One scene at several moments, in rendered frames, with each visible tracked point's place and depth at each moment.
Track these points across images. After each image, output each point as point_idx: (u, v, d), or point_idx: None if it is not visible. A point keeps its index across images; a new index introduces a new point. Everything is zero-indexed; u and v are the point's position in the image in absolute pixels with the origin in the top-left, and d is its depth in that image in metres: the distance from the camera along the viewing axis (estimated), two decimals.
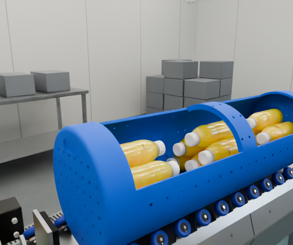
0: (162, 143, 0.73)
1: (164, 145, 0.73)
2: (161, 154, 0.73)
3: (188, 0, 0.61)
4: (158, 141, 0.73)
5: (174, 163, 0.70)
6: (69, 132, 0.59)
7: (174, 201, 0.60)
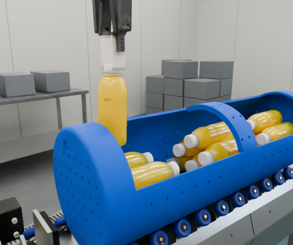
0: (108, 66, 0.59)
1: (111, 64, 0.59)
2: (120, 70, 0.60)
3: (123, 66, 0.60)
4: (105, 69, 0.60)
5: (174, 163, 0.70)
6: (69, 132, 0.59)
7: (174, 202, 0.60)
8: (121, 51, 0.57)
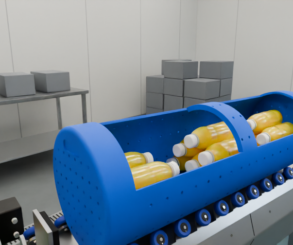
0: None
1: None
2: None
3: None
4: None
5: (174, 163, 0.70)
6: (69, 132, 0.59)
7: (174, 202, 0.60)
8: None
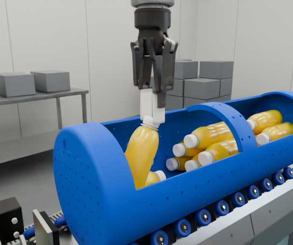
0: None
1: None
2: None
3: (163, 119, 0.63)
4: None
5: (147, 119, 0.62)
6: (69, 132, 0.59)
7: (174, 202, 0.60)
8: (163, 107, 0.60)
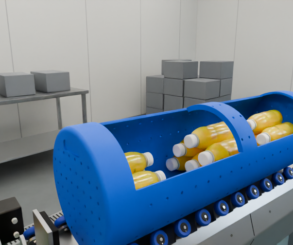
0: None
1: None
2: None
3: None
4: None
5: None
6: (69, 132, 0.59)
7: (174, 202, 0.60)
8: None
